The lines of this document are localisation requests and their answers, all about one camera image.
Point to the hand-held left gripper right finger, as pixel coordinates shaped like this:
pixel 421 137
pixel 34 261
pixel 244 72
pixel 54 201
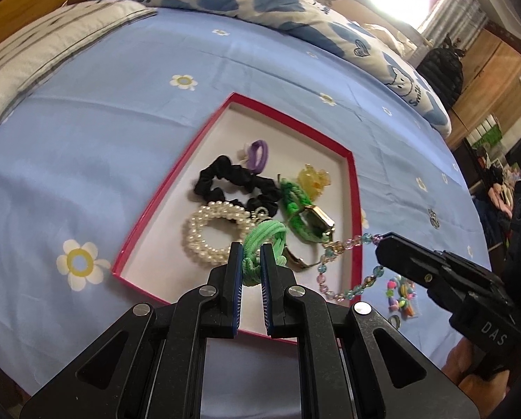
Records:
pixel 267 288

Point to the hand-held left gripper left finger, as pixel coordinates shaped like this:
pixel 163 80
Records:
pixel 236 288

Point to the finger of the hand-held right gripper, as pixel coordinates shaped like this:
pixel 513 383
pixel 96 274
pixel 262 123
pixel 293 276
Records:
pixel 411 268
pixel 461 268

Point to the black scrunchie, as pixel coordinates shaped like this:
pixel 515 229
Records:
pixel 208 179

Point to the yellow hair claw clip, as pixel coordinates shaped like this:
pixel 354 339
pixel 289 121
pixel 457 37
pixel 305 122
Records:
pixel 312 181

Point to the red shallow box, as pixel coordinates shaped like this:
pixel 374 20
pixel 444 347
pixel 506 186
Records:
pixel 260 139

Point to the person's right hand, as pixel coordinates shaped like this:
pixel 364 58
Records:
pixel 463 369

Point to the pink cloth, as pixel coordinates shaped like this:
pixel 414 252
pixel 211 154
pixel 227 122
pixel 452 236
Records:
pixel 500 196

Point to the cluttered dark cabinet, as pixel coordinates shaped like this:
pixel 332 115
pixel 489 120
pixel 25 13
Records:
pixel 492 170

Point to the stack of green boxes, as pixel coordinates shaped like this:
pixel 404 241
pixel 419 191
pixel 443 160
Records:
pixel 487 133

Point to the blue flower print bedsheet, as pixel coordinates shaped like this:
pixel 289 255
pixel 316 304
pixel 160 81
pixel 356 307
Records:
pixel 112 139

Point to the black puffer jacket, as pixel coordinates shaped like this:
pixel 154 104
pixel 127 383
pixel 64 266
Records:
pixel 441 74

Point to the wooden wardrobe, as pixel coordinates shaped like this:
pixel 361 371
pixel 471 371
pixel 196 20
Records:
pixel 492 65

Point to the dark coat stand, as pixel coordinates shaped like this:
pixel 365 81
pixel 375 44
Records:
pixel 451 44

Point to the white cloth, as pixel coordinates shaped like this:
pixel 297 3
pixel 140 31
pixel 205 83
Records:
pixel 387 35

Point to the patterned grey curtain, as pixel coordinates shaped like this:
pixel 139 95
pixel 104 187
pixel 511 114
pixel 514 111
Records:
pixel 457 4

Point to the grey striped pillow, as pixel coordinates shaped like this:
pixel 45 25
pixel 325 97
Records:
pixel 46 39

